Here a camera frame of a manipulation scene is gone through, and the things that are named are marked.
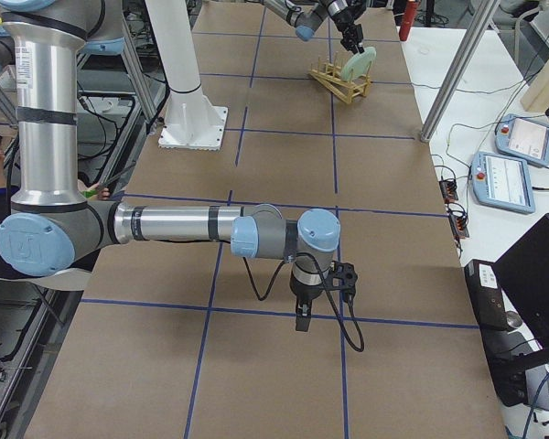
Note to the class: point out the grey teach pendant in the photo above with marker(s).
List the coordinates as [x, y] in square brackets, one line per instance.
[523, 137]
[502, 182]

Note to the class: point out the black monitor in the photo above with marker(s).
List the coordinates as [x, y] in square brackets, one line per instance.
[522, 272]

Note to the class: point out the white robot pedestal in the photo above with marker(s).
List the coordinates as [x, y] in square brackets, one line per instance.
[190, 120]

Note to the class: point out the black desktop computer box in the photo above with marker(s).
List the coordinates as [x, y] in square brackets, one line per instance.
[487, 299]

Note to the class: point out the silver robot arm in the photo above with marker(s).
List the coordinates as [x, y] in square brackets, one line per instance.
[48, 36]
[343, 14]

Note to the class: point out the red cylinder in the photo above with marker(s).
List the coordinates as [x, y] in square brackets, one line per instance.
[408, 19]

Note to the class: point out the wooden plate rack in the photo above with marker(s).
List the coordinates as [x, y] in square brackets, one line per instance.
[326, 73]

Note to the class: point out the light green ceramic plate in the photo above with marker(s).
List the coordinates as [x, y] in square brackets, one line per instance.
[358, 65]

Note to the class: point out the orange black connector block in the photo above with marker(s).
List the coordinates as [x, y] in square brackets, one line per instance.
[448, 188]

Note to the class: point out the green handled stick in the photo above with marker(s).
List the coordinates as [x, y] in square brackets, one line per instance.
[93, 192]

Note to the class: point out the brown paper table cover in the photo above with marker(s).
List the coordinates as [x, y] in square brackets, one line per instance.
[187, 341]

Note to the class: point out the aluminium frame post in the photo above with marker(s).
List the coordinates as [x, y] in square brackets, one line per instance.
[463, 56]

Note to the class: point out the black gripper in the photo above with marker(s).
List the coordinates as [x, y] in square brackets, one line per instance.
[346, 24]
[301, 293]

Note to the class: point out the far grey teach pendant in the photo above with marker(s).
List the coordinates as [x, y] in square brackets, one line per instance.
[523, 137]

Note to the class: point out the near grey teach pendant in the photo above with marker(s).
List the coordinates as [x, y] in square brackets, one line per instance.
[502, 182]

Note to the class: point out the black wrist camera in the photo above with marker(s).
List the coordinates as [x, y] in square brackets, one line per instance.
[342, 278]

